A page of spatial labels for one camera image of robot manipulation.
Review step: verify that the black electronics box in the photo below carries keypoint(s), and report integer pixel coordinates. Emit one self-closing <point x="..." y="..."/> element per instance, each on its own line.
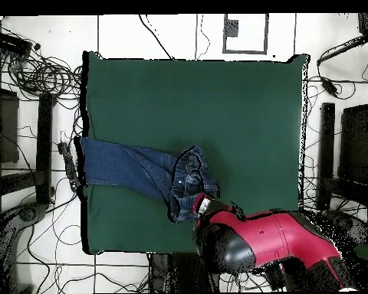
<point x="10" y="43"/>

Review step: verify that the black bar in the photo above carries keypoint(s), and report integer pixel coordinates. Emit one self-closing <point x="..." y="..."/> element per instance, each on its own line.
<point x="340" y="50"/>

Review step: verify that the black power adapter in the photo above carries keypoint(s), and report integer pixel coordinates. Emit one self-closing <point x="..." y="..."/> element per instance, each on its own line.
<point x="329" y="86"/>

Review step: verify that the dark green table cloth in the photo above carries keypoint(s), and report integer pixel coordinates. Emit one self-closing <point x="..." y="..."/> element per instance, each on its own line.
<point x="248" y="122"/>

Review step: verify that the narrow black panel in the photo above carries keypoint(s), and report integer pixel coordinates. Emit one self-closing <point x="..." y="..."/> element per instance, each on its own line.
<point x="44" y="147"/>
<point x="326" y="153"/>

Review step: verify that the black power strip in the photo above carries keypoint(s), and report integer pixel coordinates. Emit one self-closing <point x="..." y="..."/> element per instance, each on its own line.
<point x="69" y="165"/>

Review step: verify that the grey square frame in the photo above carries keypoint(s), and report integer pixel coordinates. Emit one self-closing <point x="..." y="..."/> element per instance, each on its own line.
<point x="225" y="46"/>

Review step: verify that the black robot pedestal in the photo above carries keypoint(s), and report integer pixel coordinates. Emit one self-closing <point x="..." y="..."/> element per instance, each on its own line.
<point x="184" y="272"/>

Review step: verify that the blue denim jeans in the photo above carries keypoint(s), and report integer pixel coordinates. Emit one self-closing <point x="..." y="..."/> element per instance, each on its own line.
<point x="125" y="165"/>

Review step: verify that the black stand base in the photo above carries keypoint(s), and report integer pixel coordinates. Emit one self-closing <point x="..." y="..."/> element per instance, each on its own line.
<point x="29" y="213"/>
<point x="355" y="228"/>

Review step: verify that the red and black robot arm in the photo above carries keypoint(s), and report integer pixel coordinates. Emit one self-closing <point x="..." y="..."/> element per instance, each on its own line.
<point x="263" y="235"/>

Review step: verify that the wide black panel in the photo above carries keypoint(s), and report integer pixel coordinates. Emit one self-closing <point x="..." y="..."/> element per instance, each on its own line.
<point x="355" y="144"/>
<point x="7" y="128"/>

